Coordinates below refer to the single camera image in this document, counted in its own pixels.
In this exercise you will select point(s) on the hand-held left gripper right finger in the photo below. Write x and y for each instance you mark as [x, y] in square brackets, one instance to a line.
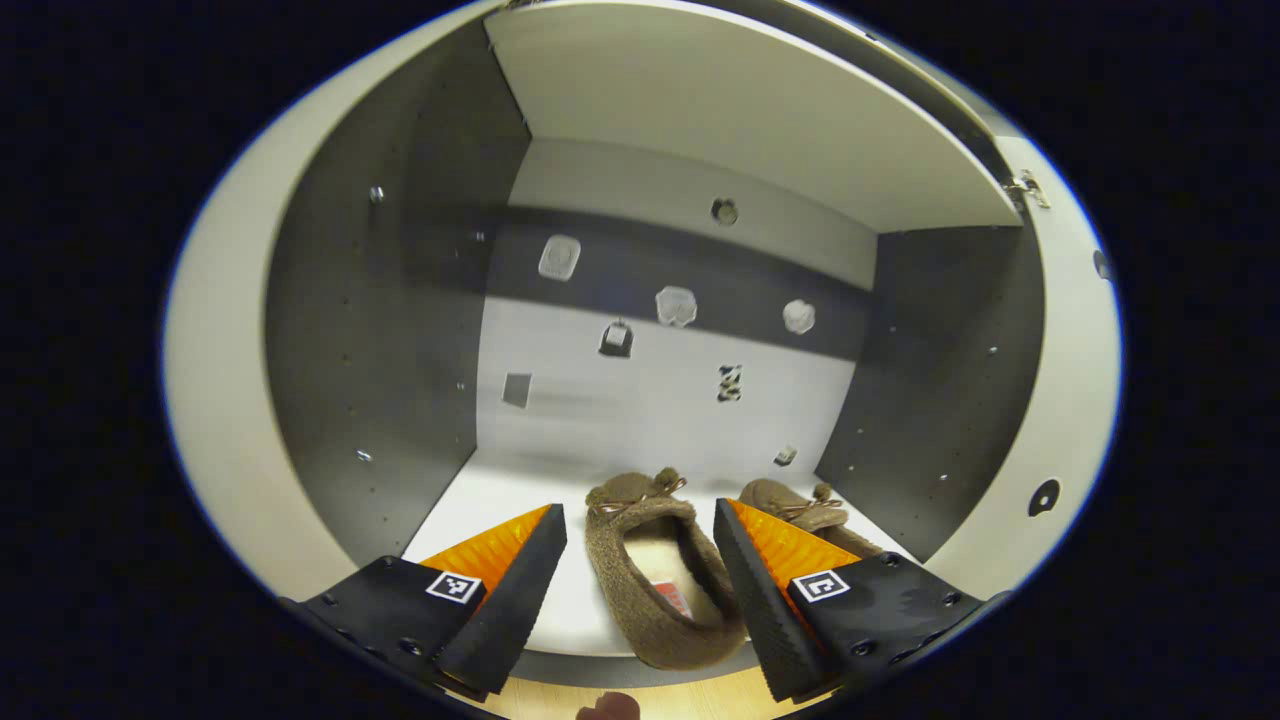
[760, 610]

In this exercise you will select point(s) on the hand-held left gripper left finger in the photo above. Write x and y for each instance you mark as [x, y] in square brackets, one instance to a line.
[510, 610]

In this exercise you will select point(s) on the brown fuzzy shoe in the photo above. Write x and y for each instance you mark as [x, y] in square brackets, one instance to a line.
[800, 510]
[640, 620]

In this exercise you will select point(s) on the white shoe cabinet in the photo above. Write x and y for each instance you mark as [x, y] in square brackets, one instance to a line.
[640, 420]

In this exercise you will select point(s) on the white shoe cabinet door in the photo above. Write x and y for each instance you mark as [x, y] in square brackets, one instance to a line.
[1070, 400]
[220, 400]

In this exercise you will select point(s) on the white cabinet shelf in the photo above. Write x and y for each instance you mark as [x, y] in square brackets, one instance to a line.
[500, 500]
[750, 110]

